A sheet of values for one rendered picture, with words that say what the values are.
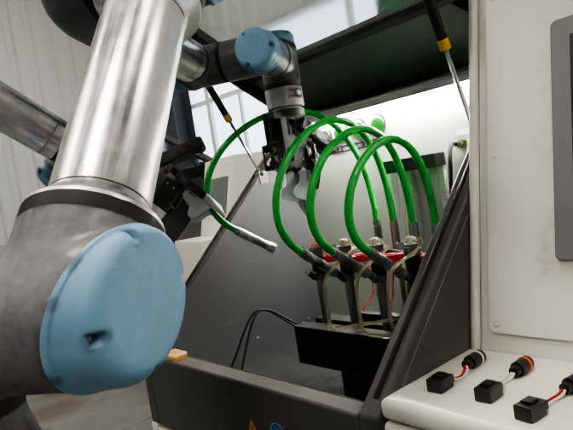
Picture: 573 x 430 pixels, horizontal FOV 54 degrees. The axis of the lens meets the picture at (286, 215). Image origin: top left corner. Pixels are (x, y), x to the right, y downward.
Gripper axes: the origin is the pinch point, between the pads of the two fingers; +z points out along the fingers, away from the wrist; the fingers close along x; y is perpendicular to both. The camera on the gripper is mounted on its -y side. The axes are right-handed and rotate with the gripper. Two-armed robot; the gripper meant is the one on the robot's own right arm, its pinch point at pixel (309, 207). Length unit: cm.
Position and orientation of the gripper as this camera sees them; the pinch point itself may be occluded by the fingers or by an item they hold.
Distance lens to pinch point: 114.4
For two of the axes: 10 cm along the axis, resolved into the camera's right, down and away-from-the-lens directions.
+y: -7.5, 1.5, -6.5
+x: 6.5, -0.6, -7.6
